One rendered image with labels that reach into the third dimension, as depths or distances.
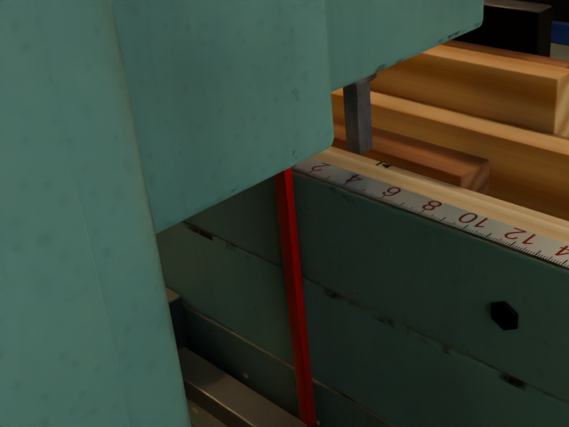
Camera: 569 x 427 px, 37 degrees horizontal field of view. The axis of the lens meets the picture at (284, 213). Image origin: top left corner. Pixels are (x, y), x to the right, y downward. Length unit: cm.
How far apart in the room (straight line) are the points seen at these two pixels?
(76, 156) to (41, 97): 2
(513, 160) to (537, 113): 3
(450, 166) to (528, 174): 3
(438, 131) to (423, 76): 5
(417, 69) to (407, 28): 10
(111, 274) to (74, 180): 3
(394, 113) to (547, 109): 7
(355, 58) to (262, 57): 9
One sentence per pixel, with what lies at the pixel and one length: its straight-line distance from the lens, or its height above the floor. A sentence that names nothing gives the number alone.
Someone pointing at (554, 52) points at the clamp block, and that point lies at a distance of 49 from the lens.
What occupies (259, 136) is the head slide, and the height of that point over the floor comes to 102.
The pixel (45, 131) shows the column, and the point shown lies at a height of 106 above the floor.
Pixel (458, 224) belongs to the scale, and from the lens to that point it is 32.
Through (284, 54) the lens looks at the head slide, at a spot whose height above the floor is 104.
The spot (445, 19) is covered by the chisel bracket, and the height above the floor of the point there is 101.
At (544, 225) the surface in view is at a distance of 33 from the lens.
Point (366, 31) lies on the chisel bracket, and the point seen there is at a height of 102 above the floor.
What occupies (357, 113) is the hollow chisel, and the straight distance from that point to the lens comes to 39.
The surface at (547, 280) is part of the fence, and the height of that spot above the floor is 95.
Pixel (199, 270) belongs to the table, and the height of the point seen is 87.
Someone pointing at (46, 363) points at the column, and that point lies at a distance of 18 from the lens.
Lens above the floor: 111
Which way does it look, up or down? 28 degrees down
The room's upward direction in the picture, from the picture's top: 6 degrees counter-clockwise
